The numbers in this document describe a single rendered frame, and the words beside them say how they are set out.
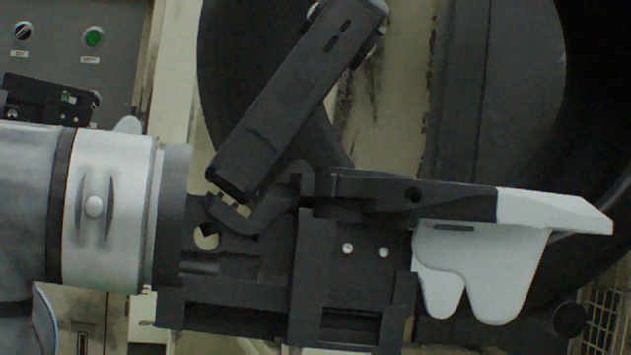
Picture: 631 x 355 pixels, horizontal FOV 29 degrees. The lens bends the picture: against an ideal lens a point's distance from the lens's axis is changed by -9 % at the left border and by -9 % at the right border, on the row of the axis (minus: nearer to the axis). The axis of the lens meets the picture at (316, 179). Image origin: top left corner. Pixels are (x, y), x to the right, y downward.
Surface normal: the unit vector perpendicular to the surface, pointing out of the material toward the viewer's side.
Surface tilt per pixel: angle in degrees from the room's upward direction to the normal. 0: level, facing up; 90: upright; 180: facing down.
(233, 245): 82
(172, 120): 90
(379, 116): 90
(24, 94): 90
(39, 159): 53
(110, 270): 129
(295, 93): 84
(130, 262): 117
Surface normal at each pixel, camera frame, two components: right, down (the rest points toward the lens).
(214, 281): 0.11, -0.07
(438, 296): 0.62, 0.07
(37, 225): 0.08, 0.21
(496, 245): -0.44, -0.12
